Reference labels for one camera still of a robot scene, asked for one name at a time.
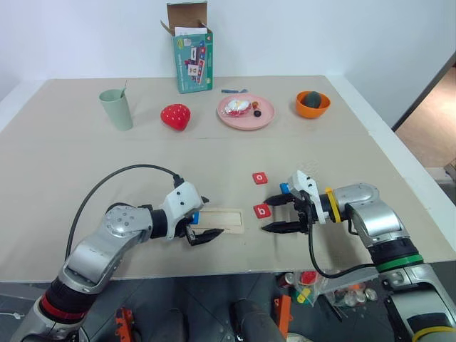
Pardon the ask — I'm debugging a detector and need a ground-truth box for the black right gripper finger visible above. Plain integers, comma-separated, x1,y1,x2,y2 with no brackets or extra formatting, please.
263,193,295,207
260,220,302,234

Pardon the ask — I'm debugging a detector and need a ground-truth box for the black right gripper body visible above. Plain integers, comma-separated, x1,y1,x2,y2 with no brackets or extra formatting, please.
291,191,318,235

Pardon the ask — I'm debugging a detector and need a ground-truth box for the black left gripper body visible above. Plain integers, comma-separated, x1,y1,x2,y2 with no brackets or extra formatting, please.
175,217,201,247

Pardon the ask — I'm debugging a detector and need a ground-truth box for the wooden letter tray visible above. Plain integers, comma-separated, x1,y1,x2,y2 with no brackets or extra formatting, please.
192,209,246,236

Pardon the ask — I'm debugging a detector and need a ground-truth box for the clear plastic bag of toys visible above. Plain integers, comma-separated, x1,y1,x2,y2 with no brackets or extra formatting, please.
277,270,378,311

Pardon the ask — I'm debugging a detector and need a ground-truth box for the pink plate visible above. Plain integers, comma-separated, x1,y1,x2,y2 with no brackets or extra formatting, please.
217,95,276,131

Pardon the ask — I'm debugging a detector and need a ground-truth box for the red toy strawberry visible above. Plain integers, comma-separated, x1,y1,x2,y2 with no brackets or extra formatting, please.
160,103,192,133

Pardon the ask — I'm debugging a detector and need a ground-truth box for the orange plastic tool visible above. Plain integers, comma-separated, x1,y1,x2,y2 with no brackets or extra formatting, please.
274,294,292,339

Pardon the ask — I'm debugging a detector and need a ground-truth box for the orange bowl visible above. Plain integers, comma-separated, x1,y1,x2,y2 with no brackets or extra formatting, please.
296,90,331,120

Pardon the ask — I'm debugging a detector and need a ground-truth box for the clear wrapped toy packet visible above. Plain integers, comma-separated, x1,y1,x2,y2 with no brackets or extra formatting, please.
222,98,252,117

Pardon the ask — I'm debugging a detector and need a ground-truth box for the large dark rounded shape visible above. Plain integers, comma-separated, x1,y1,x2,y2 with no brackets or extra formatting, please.
233,299,282,342

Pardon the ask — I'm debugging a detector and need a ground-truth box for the dark green toy avocado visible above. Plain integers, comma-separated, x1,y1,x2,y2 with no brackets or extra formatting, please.
302,90,323,109

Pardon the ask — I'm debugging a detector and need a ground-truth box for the orange and black clamp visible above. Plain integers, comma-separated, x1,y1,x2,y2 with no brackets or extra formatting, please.
113,308,135,342

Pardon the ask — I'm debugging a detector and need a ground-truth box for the pale green cup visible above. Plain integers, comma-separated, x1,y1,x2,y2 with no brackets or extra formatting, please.
98,88,134,132

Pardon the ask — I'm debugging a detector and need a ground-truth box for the teal cardboard toy box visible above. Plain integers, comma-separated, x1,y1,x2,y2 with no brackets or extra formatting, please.
160,1,214,95

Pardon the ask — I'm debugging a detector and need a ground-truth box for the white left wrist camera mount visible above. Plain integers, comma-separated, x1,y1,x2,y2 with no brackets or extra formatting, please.
159,181,206,240

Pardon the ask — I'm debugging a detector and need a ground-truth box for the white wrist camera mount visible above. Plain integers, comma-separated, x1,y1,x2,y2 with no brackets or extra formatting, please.
286,170,328,225
159,181,206,240

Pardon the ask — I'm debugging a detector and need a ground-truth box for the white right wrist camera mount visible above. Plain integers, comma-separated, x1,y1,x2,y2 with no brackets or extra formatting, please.
286,170,328,225

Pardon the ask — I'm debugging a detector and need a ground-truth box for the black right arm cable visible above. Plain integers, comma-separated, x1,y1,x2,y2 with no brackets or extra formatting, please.
307,220,378,279

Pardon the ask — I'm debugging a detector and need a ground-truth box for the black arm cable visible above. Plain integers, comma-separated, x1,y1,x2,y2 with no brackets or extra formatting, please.
65,163,185,266
307,220,378,279

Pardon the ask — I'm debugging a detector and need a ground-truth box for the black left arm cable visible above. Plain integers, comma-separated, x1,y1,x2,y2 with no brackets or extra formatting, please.
65,163,185,266

